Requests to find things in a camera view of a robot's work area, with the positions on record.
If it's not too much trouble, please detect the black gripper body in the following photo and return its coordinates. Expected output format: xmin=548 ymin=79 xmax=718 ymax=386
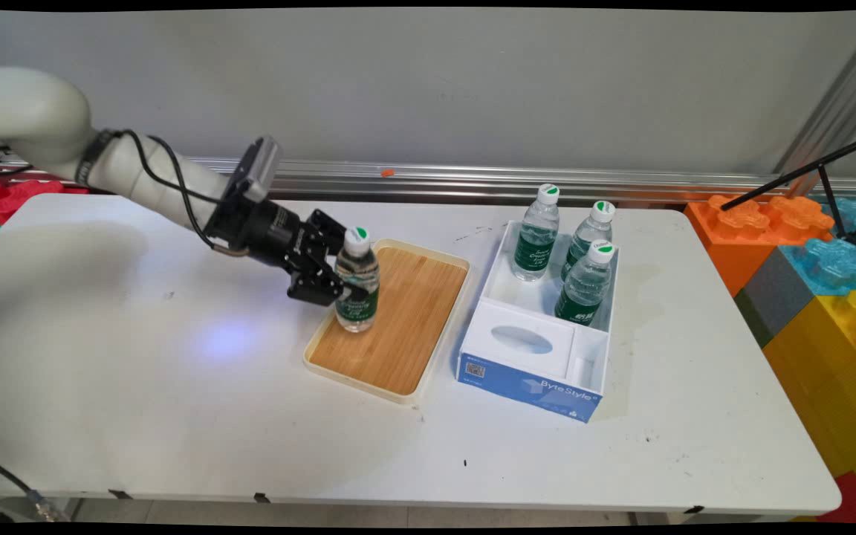
xmin=205 ymin=197 xmax=319 ymax=272

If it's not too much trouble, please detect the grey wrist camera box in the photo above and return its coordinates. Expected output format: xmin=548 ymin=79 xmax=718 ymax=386
xmin=230 ymin=136 xmax=282 ymax=206

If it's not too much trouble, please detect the black tripod stand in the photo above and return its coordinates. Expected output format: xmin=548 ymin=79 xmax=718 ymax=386
xmin=720 ymin=130 xmax=856 ymax=250

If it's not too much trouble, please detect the grey giant building block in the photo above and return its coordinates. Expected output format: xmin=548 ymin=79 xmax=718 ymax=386
xmin=734 ymin=247 xmax=815 ymax=348

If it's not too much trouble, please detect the red giant building block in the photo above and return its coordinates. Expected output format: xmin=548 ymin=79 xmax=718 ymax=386
xmin=817 ymin=470 xmax=856 ymax=524

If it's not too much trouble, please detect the light blue giant building block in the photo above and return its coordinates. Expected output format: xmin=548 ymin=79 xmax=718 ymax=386
xmin=777 ymin=197 xmax=856 ymax=296

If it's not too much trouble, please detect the white and blue cardboard box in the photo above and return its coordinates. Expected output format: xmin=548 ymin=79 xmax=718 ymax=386
xmin=456 ymin=220 xmax=619 ymax=424

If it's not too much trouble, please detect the black cable with metal connector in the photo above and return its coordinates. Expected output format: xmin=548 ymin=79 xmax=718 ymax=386
xmin=0 ymin=448 xmax=68 ymax=522

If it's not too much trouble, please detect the yellow giant building block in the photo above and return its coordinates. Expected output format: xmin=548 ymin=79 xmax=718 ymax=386
xmin=762 ymin=290 xmax=856 ymax=515

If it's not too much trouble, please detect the aluminium frame rail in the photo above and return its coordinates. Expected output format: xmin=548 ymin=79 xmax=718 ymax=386
xmin=0 ymin=152 xmax=856 ymax=206

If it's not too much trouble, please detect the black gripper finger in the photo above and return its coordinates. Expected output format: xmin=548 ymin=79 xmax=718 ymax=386
xmin=286 ymin=253 xmax=346 ymax=308
xmin=306 ymin=209 xmax=348 ymax=258

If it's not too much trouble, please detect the bamboo tray with cream rim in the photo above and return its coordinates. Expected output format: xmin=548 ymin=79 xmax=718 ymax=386
xmin=303 ymin=239 xmax=470 ymax=405

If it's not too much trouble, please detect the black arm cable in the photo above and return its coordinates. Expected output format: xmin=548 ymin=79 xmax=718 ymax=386
xmin=0 ymin=129 xmax=252 ymax=259

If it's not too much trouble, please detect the orange giant building block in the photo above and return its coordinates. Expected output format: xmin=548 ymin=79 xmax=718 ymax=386
xmin=684 ymin=195 xmax=835 ymax=298

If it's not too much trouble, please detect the water bottle with green label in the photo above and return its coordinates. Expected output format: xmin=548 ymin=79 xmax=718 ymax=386
xmin=562 ymin=200 xmax=615 ymax=279
xmin=554 ymin=239 xmax=615 ymax=326
xmin=334 ymin=227 xmax=381 ymax=334
xmin=512 ymin=184 xmax=561 ymax=283

